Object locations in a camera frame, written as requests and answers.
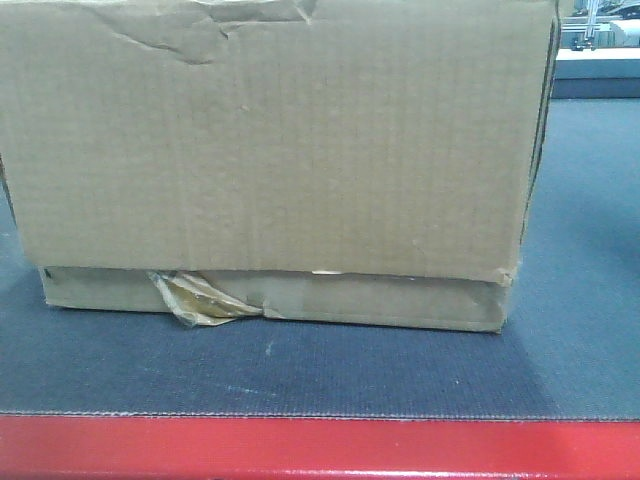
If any dark grey conveyor belt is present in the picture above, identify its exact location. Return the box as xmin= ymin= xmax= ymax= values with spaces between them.
xmin=1 ymin=99 xmax=639 ymax=420

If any red conveyor frame edge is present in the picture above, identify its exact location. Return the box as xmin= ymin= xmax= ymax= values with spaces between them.
xmin=1 ymin=416 xmax=639 ymax=479

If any brown cardboard carton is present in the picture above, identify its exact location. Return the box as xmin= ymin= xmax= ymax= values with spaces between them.
xmin=1 ymin=1 xmax=564 ymax=332

